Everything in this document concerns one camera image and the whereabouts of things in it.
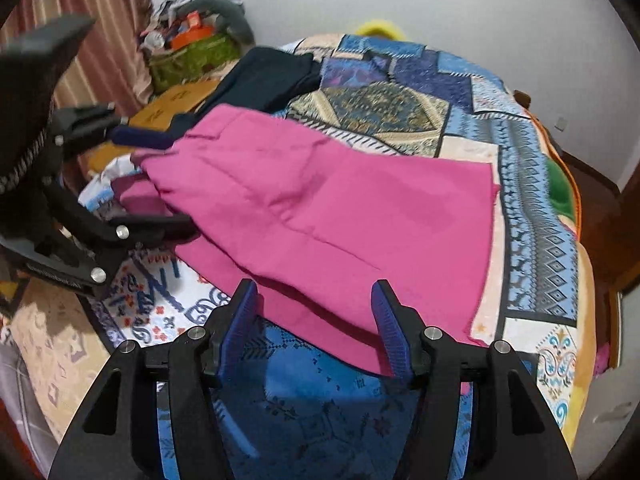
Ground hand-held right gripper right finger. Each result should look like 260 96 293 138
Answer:
371 279 581 480

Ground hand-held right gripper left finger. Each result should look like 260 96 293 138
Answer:
47 278 261 480

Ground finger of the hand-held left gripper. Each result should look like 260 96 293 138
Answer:
51 103 172 157
50 179 197 275

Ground pink pants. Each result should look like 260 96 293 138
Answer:
112 104 502 397

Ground brown cardboard box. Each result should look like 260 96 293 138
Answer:
90 80 227 171

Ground white printed cloth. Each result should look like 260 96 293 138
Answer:
79 156 152 222

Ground green patterned bag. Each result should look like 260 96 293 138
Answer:
149 34 242 94

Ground striped pink curtain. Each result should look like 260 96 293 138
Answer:
0 0 157 117

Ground pile of mixed clothes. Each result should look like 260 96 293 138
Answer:
139 0 221 55

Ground dark navy garment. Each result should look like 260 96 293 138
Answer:
169 46 327 142

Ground grey plush cushion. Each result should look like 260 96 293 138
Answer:
187 0 257 44

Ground beige patterned bed sheet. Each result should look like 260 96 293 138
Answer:
7 277 118 443

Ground orange yellow blanket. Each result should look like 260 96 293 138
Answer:
529 110 601 438

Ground green cloth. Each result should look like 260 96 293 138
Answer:
544 156 579 222

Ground blue patchwork blanket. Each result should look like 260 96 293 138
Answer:
80 32 596 480

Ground yellow plastic item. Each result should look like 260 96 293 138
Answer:
354 20 404 41

